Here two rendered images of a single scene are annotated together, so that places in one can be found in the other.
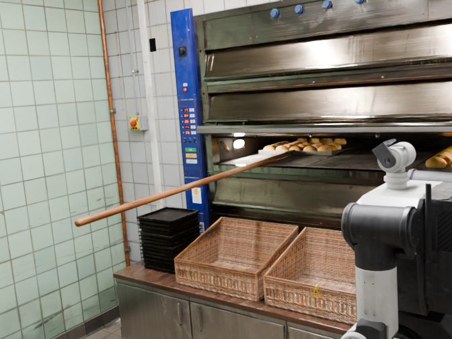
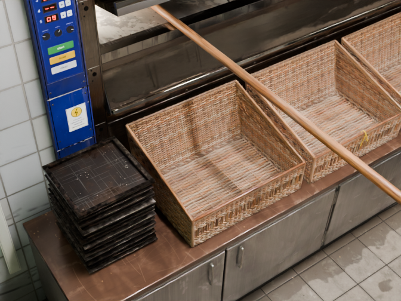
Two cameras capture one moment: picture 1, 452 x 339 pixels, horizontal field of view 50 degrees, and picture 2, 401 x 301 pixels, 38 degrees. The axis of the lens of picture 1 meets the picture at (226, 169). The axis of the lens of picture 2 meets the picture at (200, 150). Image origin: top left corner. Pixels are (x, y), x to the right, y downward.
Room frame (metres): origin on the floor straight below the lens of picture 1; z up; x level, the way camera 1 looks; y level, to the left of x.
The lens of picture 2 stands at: (2.23, 1.59, 2.32)
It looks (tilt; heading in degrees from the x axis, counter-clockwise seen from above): 43 degrees down; 287
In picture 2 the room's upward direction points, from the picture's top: 2 degrees clockwise
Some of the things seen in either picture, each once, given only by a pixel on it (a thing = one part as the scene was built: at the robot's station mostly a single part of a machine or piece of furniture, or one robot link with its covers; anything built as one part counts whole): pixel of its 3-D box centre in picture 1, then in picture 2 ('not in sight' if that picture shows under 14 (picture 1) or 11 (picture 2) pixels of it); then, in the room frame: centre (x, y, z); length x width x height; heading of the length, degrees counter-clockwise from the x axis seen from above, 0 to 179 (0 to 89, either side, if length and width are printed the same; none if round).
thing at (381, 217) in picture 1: (380, 235); not in sight; (1.05, -0.33, 1.30); 0.12 x 0.09 x 0.14; 53
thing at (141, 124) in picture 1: (138, 122); not in sight; (3.41, 0.58, 1.46); 0.10 x 0.07 x 0.10; 53
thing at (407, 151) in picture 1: (397, 161); not in sight; (1.25, -0.44, 1.44); 0.10 x 0.07 x 0.09; 142
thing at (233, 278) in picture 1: (237, 254); (215, 157); (2.67, -0.03, 0.72); 0.56 x 0.49 x 0.28; 54
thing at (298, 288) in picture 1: (334, 271); (323, 107); (2.32, -0.50, 0.72); 0.56 x 0.49 x 0.28; 54
